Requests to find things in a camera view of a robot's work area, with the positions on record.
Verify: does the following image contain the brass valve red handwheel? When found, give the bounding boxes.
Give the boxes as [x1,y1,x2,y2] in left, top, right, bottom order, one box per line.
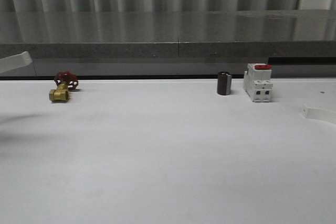
[49,71,78,102]

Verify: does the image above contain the grey stone counter ledge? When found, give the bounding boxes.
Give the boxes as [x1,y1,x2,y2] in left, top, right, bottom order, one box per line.
[1,10,335,79]

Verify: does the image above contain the white circuit breaker red switch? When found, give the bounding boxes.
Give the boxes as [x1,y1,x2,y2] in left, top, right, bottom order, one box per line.
[243,63,273,103]

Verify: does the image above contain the white pipe clamp half with boss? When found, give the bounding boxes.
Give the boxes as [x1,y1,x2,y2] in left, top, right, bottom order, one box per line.
[0,51,32,73]

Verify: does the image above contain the dark cylindrical capacitor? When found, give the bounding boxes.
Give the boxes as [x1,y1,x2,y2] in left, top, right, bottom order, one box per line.
[217,71,232,95]

